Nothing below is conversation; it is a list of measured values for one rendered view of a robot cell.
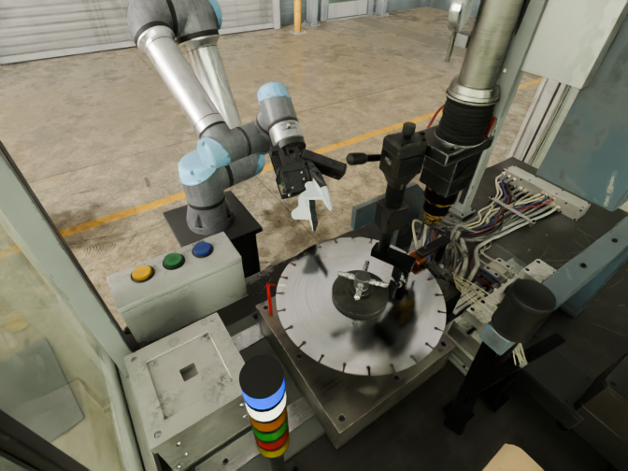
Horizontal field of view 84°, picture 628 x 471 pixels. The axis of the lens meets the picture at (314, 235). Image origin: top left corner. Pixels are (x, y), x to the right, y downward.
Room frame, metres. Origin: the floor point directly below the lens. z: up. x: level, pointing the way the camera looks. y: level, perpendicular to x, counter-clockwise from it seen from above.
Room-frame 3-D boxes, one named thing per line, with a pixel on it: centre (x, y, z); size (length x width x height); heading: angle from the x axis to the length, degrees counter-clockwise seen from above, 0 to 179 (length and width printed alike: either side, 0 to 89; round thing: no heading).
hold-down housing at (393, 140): (0.49, -0.14, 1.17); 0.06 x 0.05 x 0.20; 116
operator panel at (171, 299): (0.54, 0.32, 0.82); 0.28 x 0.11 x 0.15; 125
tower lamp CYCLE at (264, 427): (0.16, 0.05, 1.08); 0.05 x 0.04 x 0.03; 35
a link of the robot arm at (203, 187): (0.89, 0.34, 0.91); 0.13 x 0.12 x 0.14; 134
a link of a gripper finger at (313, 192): (0.60, 0.00, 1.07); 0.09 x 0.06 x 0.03; 23
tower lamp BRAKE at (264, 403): (0.16, 0.05, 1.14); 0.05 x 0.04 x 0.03; 35
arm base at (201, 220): (0.88, 0.34, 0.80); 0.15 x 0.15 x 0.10
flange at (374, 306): (0.43, -0.09, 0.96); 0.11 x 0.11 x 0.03
